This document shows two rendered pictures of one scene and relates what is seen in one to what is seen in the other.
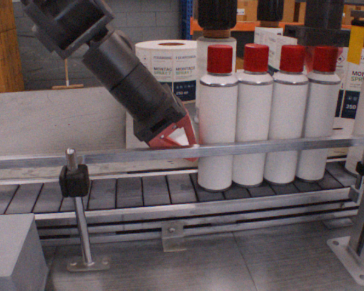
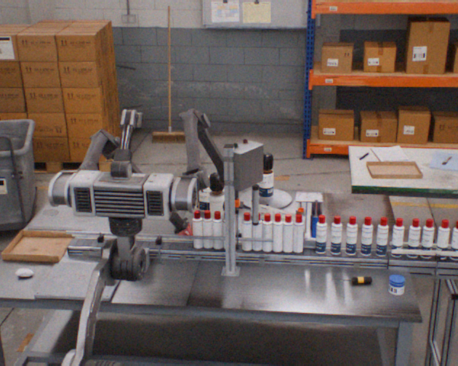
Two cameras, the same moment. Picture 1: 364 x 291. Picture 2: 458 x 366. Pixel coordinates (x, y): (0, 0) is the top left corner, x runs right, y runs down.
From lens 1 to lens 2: 2.95 m
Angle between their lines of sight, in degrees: 14
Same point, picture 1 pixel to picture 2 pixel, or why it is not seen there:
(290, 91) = (214, 224)
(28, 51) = (126, 84)
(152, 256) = (176, 263)
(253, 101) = (205, 226)
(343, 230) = not seen: hidden behind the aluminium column
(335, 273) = (217, 272)
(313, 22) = not seen: hidden behind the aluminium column
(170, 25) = (296, 64)
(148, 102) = (178, 224)
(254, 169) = (207, 243)
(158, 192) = (182, 247)
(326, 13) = not seen: hidden behind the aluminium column
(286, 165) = (217, 243)
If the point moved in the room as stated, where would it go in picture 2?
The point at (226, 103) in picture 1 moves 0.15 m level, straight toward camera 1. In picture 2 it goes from (197, 226) to (184, 239)
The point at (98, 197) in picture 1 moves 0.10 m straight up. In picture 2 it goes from (165, 247) to (163, 229)
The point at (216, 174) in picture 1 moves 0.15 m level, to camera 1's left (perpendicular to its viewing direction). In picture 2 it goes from (196, 244) to (169, 240)
